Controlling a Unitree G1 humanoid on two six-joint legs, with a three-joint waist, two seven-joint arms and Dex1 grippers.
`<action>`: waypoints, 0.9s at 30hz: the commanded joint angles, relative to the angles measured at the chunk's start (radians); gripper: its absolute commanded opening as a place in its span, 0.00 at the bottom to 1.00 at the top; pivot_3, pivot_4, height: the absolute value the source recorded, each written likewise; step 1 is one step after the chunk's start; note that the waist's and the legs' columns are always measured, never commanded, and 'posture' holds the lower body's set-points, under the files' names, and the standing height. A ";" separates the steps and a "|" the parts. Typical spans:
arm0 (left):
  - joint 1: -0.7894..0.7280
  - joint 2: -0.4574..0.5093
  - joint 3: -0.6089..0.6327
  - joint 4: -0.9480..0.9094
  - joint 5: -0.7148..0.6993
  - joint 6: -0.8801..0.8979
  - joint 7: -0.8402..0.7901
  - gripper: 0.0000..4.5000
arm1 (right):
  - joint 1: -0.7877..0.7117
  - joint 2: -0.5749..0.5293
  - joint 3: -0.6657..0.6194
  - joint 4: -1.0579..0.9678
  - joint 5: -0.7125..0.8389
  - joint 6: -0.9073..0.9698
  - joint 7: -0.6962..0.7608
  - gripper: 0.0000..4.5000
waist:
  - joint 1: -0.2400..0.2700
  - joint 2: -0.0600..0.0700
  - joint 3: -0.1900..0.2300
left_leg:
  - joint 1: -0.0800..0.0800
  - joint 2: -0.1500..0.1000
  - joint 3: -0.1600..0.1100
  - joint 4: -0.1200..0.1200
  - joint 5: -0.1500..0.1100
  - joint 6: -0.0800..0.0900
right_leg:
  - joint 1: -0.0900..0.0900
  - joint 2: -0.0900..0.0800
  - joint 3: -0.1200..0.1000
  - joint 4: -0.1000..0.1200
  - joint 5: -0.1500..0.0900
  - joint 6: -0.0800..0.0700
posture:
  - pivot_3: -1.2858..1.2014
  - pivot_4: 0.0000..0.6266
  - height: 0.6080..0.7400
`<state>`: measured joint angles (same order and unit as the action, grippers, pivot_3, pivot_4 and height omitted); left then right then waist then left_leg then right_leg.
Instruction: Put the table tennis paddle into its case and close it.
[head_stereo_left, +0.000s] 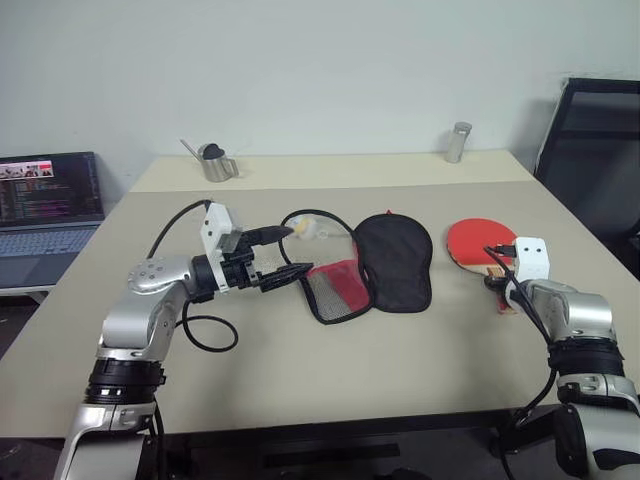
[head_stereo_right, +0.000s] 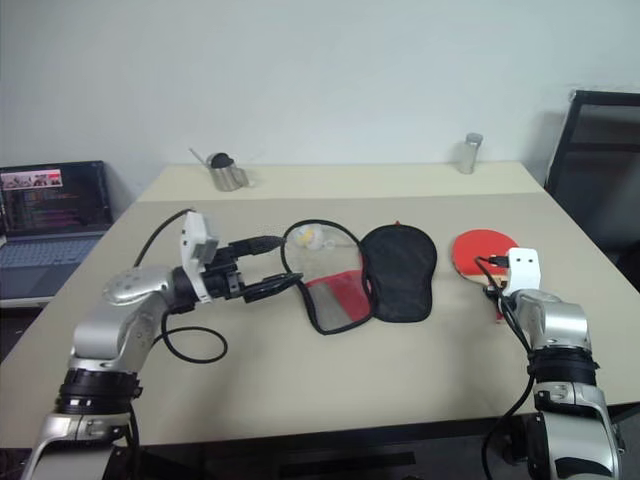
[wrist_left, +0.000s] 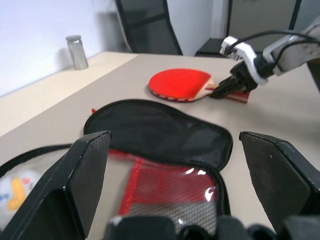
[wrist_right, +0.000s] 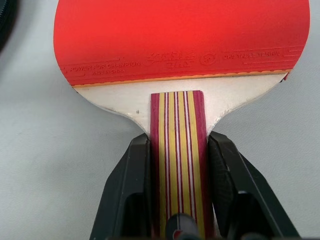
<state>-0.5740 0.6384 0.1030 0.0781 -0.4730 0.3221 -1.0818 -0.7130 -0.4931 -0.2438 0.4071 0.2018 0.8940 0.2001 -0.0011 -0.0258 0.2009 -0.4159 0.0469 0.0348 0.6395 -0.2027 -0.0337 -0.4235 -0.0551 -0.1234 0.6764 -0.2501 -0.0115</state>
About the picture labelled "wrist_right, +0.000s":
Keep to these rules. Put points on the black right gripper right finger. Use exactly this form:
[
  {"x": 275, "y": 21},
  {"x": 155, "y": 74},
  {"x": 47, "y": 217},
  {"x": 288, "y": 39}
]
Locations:
[{"x": 240, "y": 190}]

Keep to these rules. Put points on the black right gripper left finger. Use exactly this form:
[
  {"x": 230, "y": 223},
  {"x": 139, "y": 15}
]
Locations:
[{"x": 125, "y": 190}]

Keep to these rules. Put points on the red tray with black rim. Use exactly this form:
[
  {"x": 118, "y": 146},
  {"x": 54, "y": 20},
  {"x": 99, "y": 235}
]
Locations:
[{"x": 7, "y": 22}]

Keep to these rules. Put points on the red table tennis paddle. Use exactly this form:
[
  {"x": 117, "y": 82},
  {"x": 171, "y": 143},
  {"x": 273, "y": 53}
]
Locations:
[{"x": 175, "y": 45}]

